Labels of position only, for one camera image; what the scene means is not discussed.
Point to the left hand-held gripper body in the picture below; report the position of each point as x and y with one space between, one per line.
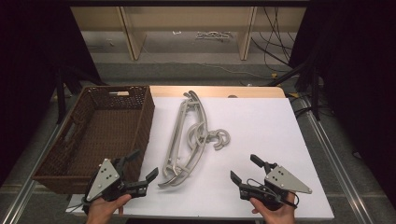
104 179

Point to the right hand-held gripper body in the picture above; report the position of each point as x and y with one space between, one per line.
281 181

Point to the grey plastic clothes hanger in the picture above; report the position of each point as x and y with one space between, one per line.
202 115
176 133
186 170

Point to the brown wicker basket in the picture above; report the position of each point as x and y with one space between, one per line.
106 130

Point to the person's left hand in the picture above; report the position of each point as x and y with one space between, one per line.
104 209

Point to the person's right hand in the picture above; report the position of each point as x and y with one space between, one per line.
275 214

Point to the white table mat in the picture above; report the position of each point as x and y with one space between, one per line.
255 130

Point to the black stand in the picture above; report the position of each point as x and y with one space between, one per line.
315 93
60 93

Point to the black curtain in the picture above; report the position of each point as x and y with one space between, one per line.
28 77
358 77

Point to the beige wooden shelf unit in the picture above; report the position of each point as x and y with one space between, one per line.
186 18

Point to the metal floor rail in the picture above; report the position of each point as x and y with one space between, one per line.
28 189
336 161

